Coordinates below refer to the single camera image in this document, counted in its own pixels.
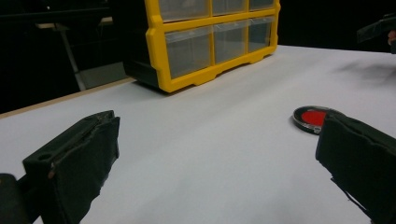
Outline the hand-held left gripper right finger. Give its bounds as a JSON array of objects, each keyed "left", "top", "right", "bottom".
[{"left": 315, "top": 109, "right": 396, "bottom": 224}]

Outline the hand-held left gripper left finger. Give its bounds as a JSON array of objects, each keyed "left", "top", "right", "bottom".
[{"left": 21, "top": 109, "right": 121, "bottom": 224}]

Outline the red round disc black rim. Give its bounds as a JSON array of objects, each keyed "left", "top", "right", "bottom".
[{"left": 292, "top": 105, "right": 339, "bottom": 135}]

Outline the yellow drawer organizer cabinet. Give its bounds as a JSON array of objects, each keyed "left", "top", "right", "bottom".
[{"left": 122, "top": 0, "right": 281, "bottom": 93}]

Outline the clear plastic drawer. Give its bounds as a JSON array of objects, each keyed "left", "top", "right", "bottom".
[{"left": 213, "top": 19, "right": 250, "bottom": 65}]

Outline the white metal stand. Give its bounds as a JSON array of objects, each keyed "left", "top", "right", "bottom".
[{"left": 35, "top": 21, "right": 89, "bottom": 91}]

